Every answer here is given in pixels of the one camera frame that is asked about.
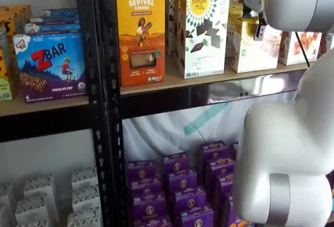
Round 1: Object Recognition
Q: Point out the orange white crackers box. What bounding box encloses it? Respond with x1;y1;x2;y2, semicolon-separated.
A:
277;30;323;67

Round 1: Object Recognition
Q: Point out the long wooden shelf board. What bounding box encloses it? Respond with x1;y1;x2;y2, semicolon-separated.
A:
120;54;314;96

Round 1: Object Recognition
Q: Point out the teal tape strip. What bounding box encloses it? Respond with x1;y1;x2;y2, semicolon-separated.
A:
183;102;231;137

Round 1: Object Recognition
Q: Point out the orange Revival cracker box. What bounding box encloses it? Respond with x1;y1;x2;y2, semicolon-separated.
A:
115;0;166;88

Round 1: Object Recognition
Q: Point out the tall Simple Mills mint thins box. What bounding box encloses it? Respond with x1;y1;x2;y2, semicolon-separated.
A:
163;0;207;57
179;0;231;80
173;0;220;67

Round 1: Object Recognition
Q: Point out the yellow brown-spotted snack box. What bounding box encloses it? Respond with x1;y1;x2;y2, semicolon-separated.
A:
0;5;33;63

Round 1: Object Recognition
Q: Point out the white brown snack box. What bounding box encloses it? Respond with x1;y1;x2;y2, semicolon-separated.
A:
316;32;334;61

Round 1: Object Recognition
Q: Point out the white plastic sheet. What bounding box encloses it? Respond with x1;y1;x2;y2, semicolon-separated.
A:
122;91;298;168

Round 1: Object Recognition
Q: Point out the small white yellow-label Simple Mills box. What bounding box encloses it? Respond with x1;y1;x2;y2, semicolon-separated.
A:
229;0;244;13
230;16;283;74
224;9;246;58

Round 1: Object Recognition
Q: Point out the short wooden shelf board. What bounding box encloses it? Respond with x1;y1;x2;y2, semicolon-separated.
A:
0;95;90;117

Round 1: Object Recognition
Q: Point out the white patterned carton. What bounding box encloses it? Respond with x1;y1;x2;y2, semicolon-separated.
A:
67;207;103;227
71;166;99;190
71;184;102;210
0;183;16;213
22;174;57;201
15;220;50;227
14;197;51;224

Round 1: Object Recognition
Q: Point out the blue Zbar chocolate chip box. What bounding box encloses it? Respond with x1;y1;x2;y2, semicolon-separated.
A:
13;32;87;103
29;15;80;25
24;23;81;35
41;8;79;17

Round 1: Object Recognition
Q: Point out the thin black cable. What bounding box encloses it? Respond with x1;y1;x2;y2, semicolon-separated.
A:
294;30;312;68

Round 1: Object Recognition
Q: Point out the yellow green snack box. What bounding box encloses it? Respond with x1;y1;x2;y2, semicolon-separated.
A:
0;47;14;102

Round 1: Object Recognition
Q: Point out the black metal shelf rack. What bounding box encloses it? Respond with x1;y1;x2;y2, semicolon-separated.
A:
0;0;105;227
97;0;308;227

